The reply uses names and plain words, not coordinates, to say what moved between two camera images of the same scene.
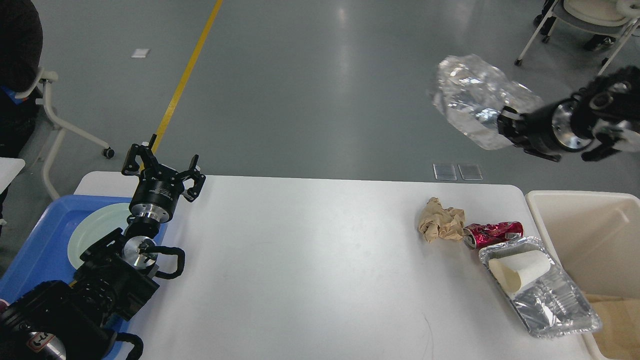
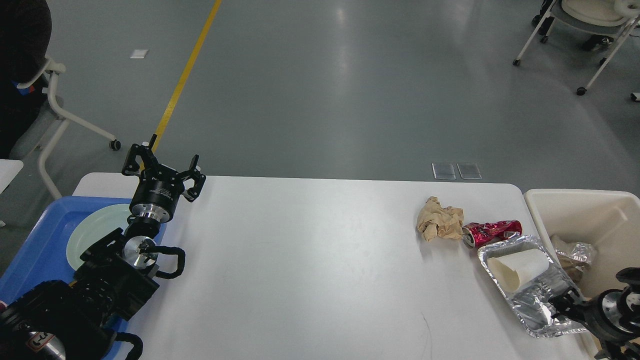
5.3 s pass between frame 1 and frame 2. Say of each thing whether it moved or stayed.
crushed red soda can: stayed
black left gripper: stayed
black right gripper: moved
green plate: stayed
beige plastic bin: stayed
